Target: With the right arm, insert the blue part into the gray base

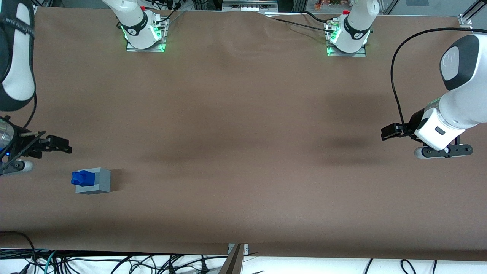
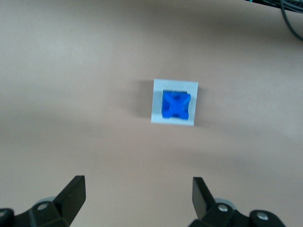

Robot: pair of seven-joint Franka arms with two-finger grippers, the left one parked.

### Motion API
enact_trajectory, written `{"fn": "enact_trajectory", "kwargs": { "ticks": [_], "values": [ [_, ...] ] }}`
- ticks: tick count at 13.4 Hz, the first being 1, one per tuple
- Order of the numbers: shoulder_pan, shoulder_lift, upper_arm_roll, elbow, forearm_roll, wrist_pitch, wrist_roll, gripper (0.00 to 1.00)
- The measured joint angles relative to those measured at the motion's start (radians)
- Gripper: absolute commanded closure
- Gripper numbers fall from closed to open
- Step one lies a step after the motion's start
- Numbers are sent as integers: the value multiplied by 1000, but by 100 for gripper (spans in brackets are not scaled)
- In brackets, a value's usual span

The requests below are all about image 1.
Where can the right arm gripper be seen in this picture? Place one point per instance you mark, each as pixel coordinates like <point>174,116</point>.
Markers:
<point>23,145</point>

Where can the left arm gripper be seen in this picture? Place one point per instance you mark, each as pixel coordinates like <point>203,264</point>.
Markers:
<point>414,122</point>

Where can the blue plastic part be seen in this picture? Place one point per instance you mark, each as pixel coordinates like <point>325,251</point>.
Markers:
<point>83,179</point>

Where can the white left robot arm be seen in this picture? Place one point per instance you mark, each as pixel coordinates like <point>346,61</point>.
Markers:
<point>464,104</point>

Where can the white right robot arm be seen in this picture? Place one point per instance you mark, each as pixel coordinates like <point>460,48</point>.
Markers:
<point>19,61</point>

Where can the gray square base block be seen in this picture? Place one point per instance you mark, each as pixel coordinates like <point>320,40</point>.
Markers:
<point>102,180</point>

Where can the white connector block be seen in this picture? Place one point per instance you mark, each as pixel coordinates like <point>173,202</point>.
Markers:
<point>252,9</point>

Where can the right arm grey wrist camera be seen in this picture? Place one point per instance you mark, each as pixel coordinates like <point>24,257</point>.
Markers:
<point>25,166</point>

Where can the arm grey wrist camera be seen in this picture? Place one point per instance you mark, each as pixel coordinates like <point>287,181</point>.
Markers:
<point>449,151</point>
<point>25,166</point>

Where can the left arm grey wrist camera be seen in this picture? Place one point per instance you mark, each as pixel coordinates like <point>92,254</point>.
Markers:
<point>449,151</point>

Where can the aluminium table edge bracket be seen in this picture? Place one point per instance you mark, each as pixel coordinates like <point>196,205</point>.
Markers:
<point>238,248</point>

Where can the grey metal support post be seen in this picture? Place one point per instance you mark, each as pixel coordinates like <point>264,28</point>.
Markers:
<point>233,264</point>

